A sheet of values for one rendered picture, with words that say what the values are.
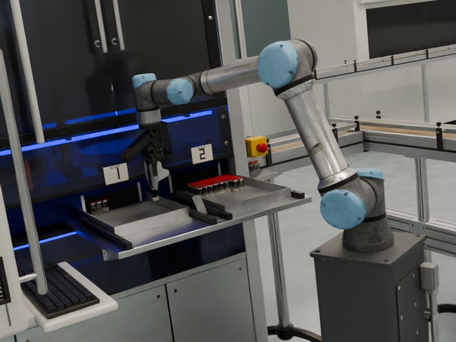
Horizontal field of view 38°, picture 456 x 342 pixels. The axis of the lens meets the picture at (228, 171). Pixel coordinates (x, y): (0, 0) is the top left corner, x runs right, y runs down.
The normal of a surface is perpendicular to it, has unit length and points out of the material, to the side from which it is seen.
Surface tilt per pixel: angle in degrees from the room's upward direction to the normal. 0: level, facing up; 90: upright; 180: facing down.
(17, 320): 90
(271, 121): 90
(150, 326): 90
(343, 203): 97
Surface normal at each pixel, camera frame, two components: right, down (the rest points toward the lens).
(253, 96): 0.52, 0.12
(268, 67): -0.55, 0.12
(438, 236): -0.85, 0.21
